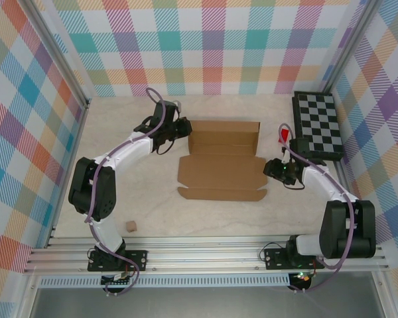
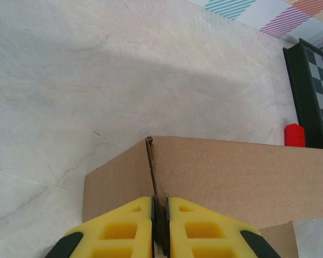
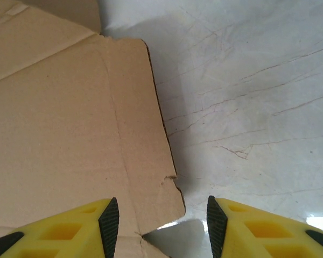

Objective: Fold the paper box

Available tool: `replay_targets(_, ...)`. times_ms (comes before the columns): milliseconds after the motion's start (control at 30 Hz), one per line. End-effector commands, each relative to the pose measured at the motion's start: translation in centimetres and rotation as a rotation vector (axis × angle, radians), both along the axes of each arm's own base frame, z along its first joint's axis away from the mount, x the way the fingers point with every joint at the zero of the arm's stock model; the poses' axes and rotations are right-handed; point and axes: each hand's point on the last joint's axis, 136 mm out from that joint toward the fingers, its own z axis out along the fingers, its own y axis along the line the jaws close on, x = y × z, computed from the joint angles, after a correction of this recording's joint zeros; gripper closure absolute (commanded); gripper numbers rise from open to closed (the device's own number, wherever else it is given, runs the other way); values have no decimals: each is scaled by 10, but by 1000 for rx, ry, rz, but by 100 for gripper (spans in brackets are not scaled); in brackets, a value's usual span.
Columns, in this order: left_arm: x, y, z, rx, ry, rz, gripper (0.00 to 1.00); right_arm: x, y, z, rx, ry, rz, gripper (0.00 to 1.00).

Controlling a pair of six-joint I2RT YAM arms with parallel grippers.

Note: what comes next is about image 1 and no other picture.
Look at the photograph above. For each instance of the brown cardboard paper box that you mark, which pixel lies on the brown cardboard paper box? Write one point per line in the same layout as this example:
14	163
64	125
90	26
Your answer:
219	172

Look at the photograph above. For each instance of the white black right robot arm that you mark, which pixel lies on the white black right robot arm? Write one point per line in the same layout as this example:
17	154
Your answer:
325	185

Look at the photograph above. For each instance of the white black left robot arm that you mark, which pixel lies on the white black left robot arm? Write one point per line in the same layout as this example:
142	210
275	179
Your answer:
126	152

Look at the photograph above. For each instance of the small red object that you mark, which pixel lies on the small red object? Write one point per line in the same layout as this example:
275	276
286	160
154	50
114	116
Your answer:
283	135

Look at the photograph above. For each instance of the black grey checkerboard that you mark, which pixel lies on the black grey checkerboard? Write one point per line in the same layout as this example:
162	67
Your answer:
321	122

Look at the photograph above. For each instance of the small wooden cube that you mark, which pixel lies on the small wooden cube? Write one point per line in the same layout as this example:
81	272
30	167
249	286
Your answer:
131	226

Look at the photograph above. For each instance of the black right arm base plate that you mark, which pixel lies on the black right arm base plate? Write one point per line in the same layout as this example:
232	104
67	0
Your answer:
275	258

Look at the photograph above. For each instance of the aluminium rail frame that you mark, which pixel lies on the aluminium rail frame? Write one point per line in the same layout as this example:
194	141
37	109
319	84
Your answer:
202	255

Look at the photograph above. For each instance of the aluminium corner post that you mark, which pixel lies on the aluminium corner post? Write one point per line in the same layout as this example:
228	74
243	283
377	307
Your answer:
348	46
59	56

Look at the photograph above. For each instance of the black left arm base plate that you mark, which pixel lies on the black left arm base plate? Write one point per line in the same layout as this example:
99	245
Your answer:
137	258

